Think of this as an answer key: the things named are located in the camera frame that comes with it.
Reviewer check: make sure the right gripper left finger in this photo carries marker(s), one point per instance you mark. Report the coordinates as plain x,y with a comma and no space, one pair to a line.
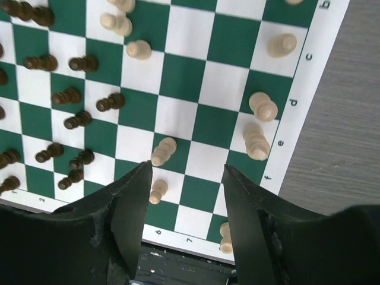
105,228

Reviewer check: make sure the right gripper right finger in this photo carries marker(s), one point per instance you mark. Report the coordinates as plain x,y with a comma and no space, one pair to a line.
253,214

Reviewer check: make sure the white chess piece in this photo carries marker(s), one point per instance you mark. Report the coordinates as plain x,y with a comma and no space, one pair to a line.
281,45

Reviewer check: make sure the green white chess board mat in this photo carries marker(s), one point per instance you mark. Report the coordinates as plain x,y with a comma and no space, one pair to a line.
209,84

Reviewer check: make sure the dark chess pawn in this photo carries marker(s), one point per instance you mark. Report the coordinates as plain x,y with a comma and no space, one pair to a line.
86,63

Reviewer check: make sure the white chess pawn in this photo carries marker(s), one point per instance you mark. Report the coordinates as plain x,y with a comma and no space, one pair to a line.
139,49

